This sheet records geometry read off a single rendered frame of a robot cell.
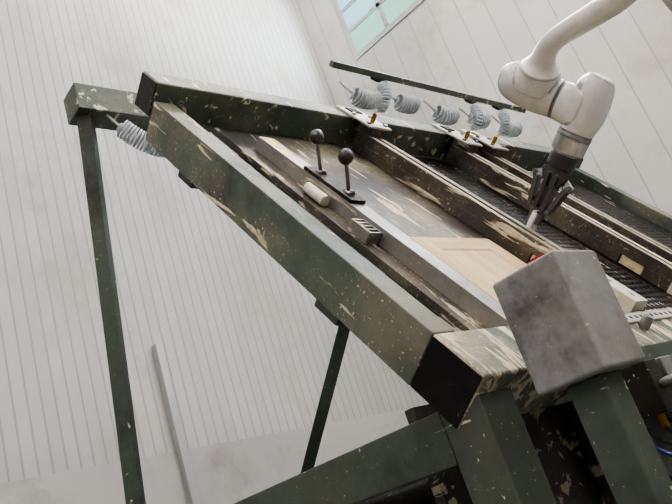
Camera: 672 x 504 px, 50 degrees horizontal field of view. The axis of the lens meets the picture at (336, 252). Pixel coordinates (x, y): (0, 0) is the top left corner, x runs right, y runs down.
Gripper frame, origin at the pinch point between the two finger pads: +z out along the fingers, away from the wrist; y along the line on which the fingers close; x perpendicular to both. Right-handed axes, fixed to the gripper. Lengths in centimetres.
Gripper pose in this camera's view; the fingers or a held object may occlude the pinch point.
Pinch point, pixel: (532, 222)
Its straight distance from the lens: 201.3
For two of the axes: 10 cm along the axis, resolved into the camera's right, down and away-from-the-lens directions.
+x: -7.4, 0.0, -6.7
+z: -3.2, 8.7, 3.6
